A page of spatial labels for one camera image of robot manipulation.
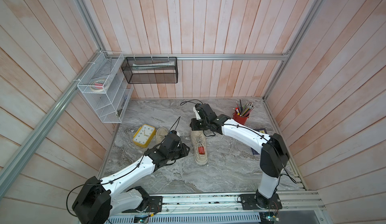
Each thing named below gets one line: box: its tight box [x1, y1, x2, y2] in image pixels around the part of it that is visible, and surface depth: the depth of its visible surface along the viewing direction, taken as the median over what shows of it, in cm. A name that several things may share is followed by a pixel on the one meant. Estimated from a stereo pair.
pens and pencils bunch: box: [232, 99, 255, 118], surface depth 98 cm
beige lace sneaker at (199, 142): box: [190, 130, 209, 165], surface depth 87 cm
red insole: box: [198, 146, 206, 155], surface depth 89 cm
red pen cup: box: [232, 112, 250, 126], surface depth 102 cm
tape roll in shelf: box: [89, 79, 107, 93], surface depth 74 cm
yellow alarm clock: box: [132, 124, 156, 149], surface depth 97 cm
